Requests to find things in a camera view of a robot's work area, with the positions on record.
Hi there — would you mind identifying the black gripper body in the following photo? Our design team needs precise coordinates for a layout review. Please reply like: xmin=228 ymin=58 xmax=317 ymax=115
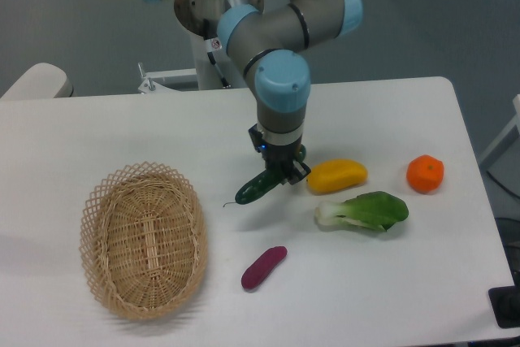
xmin=249 ymin=123 xmax=302 ymax=167

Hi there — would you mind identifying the white frame at right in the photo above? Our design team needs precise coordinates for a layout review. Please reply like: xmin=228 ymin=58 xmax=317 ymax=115
xmin=477 ymin=94 xmax=519 ymax=170

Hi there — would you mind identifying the white chair back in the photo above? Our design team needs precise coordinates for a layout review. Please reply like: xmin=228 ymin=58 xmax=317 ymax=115
xmin=1 ymin=63 xmax=75 ymax=102

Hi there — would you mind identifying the yellow mango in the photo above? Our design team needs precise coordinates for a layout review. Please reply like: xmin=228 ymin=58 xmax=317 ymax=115
xmin=307 ymin=158 xmax=368 ymax=194

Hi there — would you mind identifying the woven wicker basket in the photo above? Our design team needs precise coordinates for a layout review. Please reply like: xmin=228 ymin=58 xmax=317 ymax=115
xmin=79 ymin=162 xmax=208 ymax=320

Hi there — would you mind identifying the purple sweet potato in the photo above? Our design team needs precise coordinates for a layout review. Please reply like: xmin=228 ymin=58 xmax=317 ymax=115
xmin=240 ymin=246 xmax=288 ymax=291

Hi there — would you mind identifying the dark green cucumber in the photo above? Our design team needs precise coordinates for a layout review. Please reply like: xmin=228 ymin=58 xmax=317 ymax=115
xmin=224 ymin=145 xmax=306 ymax=206

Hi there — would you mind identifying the orange tangerine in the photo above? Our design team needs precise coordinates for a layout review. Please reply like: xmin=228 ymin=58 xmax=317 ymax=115
xmin=406 ymin=154 xmax=444 ymax=193

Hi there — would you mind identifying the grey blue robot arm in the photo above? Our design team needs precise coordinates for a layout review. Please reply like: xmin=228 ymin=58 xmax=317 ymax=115
xmin=147 ymin=0 xmax=363 ymax=184

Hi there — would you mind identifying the green bok choy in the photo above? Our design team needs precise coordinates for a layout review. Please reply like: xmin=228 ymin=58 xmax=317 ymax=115
xmin=314 ymin=191 xmax=410 ymax=232

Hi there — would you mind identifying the black device at edge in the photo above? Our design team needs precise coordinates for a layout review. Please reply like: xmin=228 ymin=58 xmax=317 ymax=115
xmin=488 ymin=286 xmax=519 ymax=329

